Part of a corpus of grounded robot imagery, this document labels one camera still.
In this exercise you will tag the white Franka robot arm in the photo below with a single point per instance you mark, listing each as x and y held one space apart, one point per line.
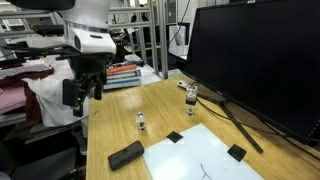
90 13

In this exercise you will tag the grey keyboard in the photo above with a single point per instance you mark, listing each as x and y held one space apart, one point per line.
23 70

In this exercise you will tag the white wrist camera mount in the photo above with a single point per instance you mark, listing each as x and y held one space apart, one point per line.
95 41

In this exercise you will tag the dark grey chair seat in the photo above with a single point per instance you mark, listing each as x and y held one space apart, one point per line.
46 165

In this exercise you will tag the black eraser block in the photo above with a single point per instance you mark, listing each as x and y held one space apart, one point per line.
126 155

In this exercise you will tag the dark blue book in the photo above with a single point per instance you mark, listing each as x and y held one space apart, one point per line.
124 74

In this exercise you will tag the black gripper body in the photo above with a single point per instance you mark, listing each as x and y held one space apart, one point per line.
88 65

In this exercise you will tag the aluminium profile frame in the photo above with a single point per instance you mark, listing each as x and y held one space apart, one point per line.
162 40

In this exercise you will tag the red book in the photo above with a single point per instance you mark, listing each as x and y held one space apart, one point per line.
121 68

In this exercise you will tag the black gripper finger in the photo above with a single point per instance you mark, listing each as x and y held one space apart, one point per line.
74 93
98 88

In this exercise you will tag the large black monitor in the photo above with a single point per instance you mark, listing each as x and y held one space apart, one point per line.
260 56

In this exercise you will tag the grey metal shelf frame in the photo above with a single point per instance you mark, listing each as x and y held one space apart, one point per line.
20 33

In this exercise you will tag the white cloth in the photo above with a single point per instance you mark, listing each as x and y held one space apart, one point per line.
53 100

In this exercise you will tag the small white adapter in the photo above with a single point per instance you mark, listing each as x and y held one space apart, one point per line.
182 84

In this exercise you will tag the white paper sheet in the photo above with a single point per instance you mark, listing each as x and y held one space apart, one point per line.
186 156

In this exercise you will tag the black monitor stand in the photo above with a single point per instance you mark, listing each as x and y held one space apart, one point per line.
240 128

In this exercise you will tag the light blue book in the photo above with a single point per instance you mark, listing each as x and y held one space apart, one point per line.
121 83

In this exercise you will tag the short clear glass jar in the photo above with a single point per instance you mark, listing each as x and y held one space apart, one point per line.
141 121

